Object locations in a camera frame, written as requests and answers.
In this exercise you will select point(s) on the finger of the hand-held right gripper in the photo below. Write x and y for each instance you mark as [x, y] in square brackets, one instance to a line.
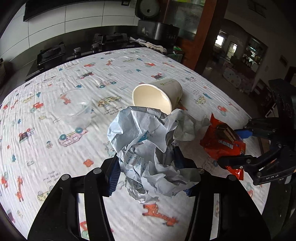
[261, 129]
[242, 162]

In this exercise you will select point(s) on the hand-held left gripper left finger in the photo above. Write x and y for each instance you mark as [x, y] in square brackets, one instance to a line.
[113, 178]

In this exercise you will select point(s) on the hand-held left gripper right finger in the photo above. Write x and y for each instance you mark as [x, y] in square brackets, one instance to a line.
[182, 162]

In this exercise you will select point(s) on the orange snack packet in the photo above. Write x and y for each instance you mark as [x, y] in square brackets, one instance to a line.
[219, 143]

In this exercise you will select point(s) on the grey paper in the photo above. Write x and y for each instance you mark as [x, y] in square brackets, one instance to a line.
[143, 129]

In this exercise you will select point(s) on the white printed table cloth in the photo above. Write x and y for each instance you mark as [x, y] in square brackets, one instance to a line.
[69, 162]

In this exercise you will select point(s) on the printed play fence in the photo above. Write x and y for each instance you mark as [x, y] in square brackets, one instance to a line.
[235, 76]

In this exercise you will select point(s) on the clear plastic cup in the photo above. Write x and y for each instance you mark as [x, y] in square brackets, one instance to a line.
[76, 115]

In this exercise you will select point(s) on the white paper cup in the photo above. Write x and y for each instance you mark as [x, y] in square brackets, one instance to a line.
[171, 90]

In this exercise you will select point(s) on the wooden glass cabinet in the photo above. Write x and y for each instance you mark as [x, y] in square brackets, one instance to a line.
[203, 34]

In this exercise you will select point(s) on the green packet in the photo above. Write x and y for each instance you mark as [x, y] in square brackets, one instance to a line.
[178, 49]

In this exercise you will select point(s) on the white kitchen rag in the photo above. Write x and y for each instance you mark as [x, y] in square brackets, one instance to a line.
[155, 46]

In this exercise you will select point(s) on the black gas stove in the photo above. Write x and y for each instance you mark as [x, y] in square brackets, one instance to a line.
[76, 54]

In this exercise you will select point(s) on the black countertop appliance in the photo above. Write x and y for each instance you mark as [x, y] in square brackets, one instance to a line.
[158, 31]

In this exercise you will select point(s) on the black rice cooker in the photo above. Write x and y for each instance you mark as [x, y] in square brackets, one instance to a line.
[149, 8]

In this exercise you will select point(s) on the black range hood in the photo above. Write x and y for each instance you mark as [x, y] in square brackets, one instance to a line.
[44, 9]

